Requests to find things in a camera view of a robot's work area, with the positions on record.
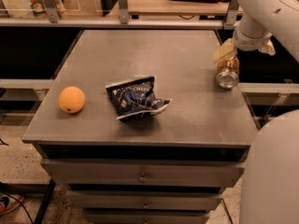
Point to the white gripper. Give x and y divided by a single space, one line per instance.
249 43

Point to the orange soda can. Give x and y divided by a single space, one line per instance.
228 73

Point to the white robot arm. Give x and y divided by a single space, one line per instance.
270 187

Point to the blue chips bag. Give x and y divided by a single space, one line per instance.
135 98

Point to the grey drawer cabinet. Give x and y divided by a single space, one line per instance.
171 168

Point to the orange fruit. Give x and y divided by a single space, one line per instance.
71 99

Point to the metal railing with posts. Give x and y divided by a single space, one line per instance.
160 14

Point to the colourful package behind glass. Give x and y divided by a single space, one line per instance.
22 8

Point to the red and white shoe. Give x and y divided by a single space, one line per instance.
8 203

